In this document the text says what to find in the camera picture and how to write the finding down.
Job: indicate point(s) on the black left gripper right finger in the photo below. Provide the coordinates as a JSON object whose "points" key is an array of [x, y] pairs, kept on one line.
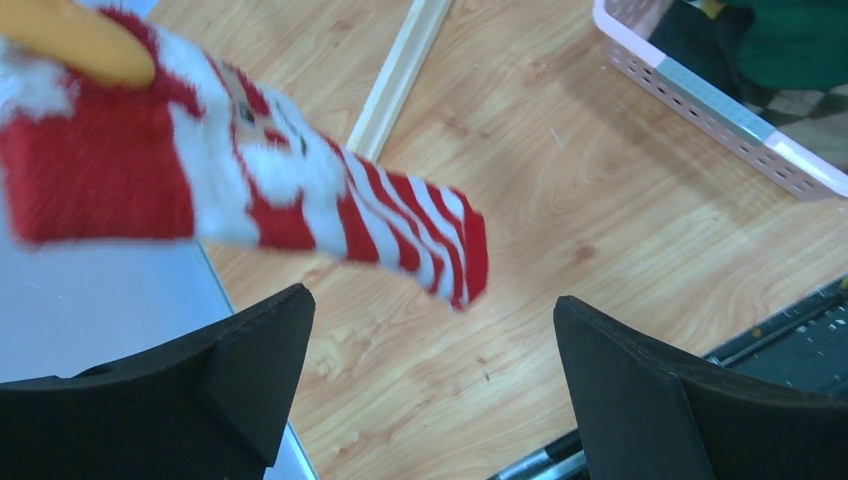
{"points": [[702, 404]]}

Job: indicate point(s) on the pink plastic basket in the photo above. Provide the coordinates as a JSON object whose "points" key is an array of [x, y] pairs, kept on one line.
{"points": [[627, 26]]}

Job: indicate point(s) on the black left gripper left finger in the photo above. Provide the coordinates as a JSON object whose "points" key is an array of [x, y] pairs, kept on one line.
{"points": [[211, 404]]}

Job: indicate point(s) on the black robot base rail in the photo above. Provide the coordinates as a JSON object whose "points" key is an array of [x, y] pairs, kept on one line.
{"points": [[729, 371]]}

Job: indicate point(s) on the wooden clothes rack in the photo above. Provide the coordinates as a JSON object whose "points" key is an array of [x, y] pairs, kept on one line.
{"points": [[397, 76]]}

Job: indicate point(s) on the argyle brown sock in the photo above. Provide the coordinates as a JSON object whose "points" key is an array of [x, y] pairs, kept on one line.
{"points": [[816, 119]]}

